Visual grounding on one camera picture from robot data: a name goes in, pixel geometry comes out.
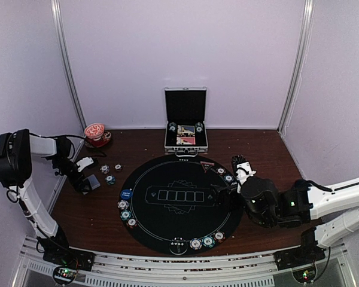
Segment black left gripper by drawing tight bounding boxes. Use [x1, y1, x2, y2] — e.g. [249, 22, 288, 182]
[52, 157, 92, 192]

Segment grey blue card deck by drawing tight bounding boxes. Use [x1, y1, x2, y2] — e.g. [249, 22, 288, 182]
[82, 174, 101, 195]

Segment blue white 10 chip stack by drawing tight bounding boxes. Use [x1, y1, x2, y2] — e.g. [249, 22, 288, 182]
[100, 164, 110, 175]

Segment orange chips seat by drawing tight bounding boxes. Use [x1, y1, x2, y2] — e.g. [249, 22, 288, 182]
[214, 231, 226, 243]
[126, 218, 138, 228]
[217, 167, 226, 175]

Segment green blue chip stack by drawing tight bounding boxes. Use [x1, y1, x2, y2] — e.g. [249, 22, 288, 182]
[105, 175, 116, 185]

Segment orange black 100 chip stack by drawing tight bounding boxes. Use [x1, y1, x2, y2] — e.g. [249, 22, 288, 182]
[114, 164, 122, 171]

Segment orange chips front seat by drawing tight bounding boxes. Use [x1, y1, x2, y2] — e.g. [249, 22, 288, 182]
[214, 231, 226, 243]

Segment red black triangle marker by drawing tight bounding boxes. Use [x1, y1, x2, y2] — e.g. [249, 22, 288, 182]
[200, 161, 215, 173]

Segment blue small blind button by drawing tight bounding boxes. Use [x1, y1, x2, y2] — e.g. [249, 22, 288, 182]
[120, 189, 133, 200]

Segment green chips front seat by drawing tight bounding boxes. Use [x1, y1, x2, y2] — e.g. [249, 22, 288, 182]
[202, 236, 215, 248]

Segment blue white chips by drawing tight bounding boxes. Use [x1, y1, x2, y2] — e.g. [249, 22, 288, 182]
[117, 200, 129, 210]
[189, 238, 203, 250]

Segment blue white chips front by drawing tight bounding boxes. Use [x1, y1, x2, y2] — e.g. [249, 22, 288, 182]
[189, 238, 203, 250]

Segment clear round dealer button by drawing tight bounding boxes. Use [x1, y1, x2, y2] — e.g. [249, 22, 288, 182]
[169, 237, 188, 255]

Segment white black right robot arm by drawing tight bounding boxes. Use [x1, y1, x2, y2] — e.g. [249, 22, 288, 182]
[211, 172, 359, 264]

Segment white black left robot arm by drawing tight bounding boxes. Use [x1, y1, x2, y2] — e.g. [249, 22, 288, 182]
[0, 129, 95, 265]

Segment red white patterned bowl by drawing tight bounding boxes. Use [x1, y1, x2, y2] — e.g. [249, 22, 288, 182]
[84, 123, 105, 141]

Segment red floral plate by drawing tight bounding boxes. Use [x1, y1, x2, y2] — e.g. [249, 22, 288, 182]
[84, 130, 112, 148]

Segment round black poker mat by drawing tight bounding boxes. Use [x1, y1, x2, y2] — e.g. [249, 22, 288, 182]
[121, 155, 244, 256]

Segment right chip stack in case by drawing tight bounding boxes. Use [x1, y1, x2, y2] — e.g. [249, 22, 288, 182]
[195, 123, 203, 133]

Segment chip stack in case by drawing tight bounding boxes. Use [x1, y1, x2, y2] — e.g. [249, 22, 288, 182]
[195, 123, 203, 133]
[168, 122, 177, 132]

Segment red card box in case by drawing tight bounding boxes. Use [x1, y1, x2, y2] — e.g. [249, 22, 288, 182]
[177, 137, 196, 145]

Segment aluminium poker case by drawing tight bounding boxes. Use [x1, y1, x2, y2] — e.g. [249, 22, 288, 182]
[164, 87, 208, 157]

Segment blue card box in case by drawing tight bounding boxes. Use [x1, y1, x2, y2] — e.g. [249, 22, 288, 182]
[177, 125, 195, 136]

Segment left chip stack in case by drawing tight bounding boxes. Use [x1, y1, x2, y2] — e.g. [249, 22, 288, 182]
[168, 122, 177, 132]

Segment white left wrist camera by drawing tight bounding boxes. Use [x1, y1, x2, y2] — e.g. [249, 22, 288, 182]
[75, 157, 98, 172]

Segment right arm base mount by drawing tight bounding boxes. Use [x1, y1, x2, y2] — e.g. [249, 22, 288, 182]
[273, 227, 325, 270]

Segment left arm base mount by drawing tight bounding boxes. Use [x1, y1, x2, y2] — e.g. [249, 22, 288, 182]
[36, 227, 95, 271]

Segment aluminium front rail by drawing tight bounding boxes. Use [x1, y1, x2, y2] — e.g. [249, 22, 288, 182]
[10, 237, 359, 286]

